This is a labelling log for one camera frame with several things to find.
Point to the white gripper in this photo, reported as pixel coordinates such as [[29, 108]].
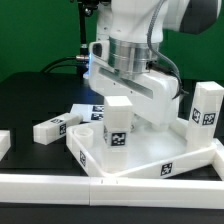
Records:
[[152, 93]]

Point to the white square desk top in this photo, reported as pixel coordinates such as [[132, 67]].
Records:
[[149, 153]]

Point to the white left obstacle bar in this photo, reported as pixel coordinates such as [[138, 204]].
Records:
[[5, 142]]

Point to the white obstacle bar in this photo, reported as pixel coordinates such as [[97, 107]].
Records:
[[5, 142], [94, 191]]

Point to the white front obstacle bar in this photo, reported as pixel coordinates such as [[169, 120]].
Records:
[[94, 191]]

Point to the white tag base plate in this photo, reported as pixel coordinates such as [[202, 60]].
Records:
[[90, 112]]

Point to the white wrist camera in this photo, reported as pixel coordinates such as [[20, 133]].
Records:
[[100, 49]]

